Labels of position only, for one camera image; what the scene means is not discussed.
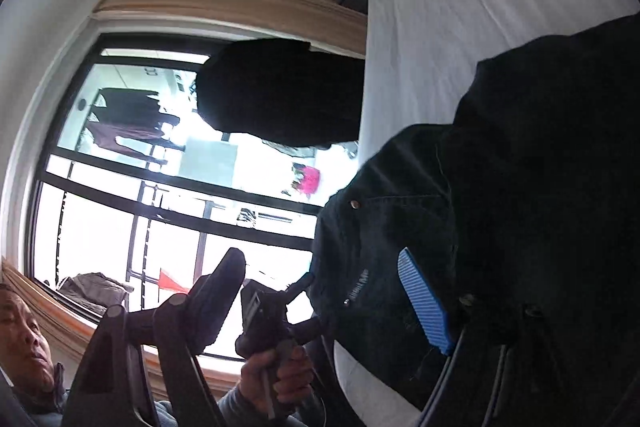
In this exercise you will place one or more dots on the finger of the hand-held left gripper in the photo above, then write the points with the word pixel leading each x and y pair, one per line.
pixel 300 289
pixel 306 331

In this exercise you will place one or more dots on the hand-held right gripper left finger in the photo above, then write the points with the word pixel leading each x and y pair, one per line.
pixel 220 297

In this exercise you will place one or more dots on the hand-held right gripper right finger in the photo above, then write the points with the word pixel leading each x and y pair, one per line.
pixel 425 297

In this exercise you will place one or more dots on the black pants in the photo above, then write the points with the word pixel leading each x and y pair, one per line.
pixel 525 182

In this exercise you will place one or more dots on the person's left hand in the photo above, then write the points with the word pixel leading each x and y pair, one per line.
pixel 290 379

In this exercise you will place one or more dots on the red flag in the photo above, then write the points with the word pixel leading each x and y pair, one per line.
pixel 170 281

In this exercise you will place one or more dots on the grey cloth pile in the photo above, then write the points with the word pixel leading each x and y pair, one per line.
pixel 95 289

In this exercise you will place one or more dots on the black framed window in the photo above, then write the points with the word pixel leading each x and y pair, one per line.
pixel 100 217

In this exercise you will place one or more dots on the dark hanging clothes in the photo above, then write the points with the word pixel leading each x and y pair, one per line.
pixel 132 122

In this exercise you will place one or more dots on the black hanging garment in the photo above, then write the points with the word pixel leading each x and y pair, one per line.
pixel 280 92

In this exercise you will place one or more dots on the person's face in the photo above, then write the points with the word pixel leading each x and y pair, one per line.
pixel 25 337

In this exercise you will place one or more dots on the grey bed with white sheet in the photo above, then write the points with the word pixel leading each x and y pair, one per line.
pixel 450 7

